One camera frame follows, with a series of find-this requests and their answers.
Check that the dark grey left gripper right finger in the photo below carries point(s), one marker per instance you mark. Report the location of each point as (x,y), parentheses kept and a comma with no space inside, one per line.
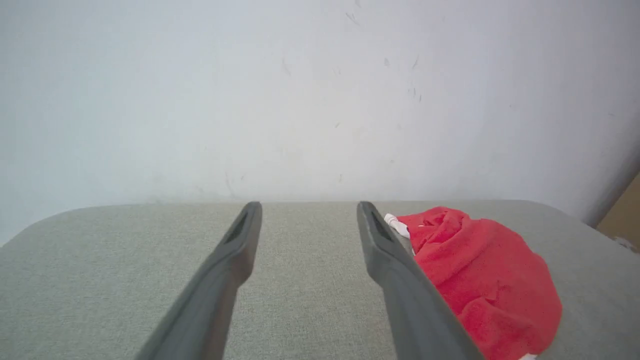
(410,305)

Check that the brown cardboard board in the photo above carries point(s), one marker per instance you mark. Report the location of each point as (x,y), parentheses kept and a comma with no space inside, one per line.
(626,215)

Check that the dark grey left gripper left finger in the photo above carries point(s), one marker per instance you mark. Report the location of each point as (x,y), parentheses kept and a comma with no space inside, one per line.
(215,295)

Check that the red shorts with white stripes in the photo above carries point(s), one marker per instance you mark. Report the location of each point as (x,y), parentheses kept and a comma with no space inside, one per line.
(490,280)

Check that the grey fabric sofa cushion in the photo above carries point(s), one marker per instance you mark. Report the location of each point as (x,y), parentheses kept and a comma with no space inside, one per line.
(310,300)

